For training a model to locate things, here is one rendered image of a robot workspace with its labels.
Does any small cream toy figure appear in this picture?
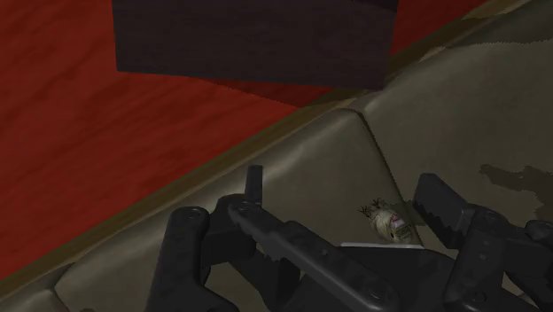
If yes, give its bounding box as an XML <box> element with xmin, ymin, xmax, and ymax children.
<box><xmin>357</xmin><ymin>198</ymin><xmax>423</xmax><ymax>246</ymax></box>

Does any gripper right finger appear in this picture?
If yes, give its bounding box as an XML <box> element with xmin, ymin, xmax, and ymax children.
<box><xmin>412</xmin><ymin>172</ymin><xmax>553</xmax><ymax>312</ymax></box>

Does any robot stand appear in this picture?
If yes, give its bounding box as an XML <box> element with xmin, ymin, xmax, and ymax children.
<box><xmin>112</xmin><ymin>0</ymin><xmax>400</xmax><ymax>92</ymax></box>

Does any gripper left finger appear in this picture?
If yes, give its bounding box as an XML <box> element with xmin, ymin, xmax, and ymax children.
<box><xmin>144</xmin><ymin>164</ymin><xmax>401</xmax><ymax>312</ymax></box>

